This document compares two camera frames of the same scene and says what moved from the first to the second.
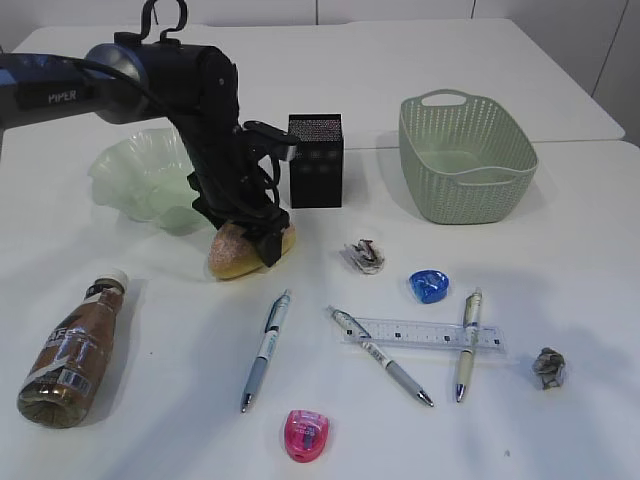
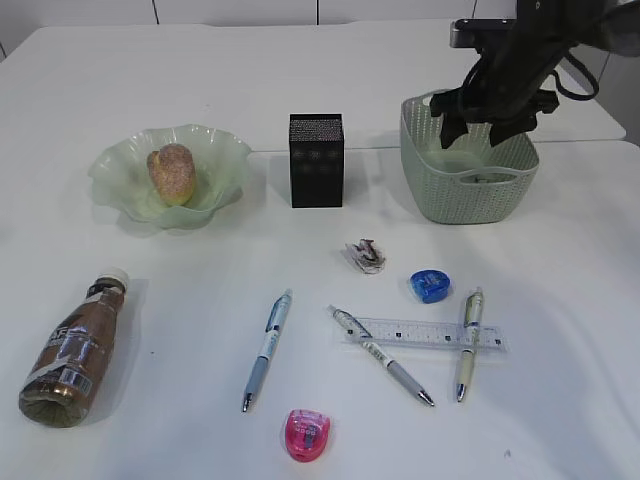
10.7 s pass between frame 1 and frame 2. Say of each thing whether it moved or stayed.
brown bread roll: moved
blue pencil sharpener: stayed
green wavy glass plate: stayed
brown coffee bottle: stayed
